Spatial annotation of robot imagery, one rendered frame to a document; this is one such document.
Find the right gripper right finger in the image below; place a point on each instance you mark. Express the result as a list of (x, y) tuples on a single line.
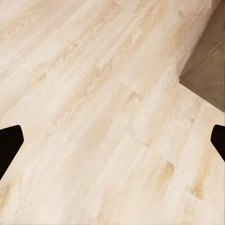
[(218, 139)]

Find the cabinet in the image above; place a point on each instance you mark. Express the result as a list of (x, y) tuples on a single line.
[(204, 73)]

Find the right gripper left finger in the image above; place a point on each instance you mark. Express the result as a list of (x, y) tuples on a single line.
[(11, 140)]

